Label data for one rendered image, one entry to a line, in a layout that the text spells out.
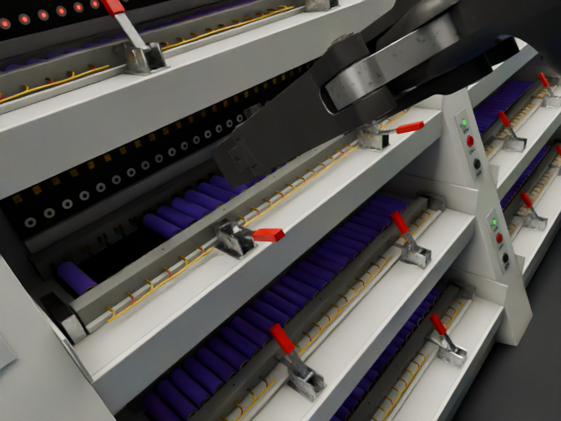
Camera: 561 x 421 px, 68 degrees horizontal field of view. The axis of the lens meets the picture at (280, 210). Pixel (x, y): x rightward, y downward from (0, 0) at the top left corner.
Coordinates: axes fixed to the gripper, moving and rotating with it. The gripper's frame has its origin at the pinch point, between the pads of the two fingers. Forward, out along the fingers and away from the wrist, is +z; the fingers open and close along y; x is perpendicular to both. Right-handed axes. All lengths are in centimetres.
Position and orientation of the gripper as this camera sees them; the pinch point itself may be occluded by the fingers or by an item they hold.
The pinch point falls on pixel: (270, 142)
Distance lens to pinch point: 26.8
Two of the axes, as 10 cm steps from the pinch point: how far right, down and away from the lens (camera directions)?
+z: -5.4, 1.8, 8.3
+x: -5.0, -8.6, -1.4
